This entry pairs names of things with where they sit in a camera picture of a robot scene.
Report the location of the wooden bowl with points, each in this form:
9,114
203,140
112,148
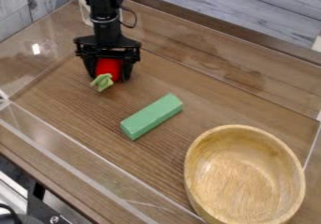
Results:
243,177

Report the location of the black table leg bracket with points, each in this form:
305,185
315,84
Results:
38,209

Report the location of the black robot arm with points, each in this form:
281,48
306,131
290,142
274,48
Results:
105,9

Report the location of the red plush strawberry toy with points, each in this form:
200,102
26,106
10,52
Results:
105,73

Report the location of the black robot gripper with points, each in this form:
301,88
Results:
107,43

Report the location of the green rectangular block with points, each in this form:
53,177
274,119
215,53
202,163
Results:
151,116

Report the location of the clear acrylic table enclosure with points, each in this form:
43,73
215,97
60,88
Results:
167,124

